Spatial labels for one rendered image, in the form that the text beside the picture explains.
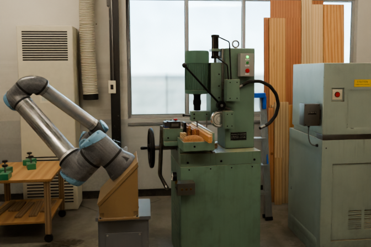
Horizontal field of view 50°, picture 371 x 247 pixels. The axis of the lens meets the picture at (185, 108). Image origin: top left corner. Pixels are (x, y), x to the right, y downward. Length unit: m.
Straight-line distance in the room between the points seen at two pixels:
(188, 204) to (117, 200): 0.71
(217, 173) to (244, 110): 0.49
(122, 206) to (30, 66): 2.18
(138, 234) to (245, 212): 0.89
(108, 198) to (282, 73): 2.62
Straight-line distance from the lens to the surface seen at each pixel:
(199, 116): 2.90
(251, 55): 2.85
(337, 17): 4.64
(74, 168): 2.38
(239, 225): 2.98
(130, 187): 2.25
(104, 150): 2.33
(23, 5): 4.47
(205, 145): 2.63
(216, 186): 2.84
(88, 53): 4.11
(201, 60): 2.83
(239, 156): 2.83
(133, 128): 4.29
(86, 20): 4.14
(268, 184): 3.81
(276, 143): 4.21
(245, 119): 2.92
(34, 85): 2.59
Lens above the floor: 1.36
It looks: 5 degrees down
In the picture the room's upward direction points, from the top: straight up
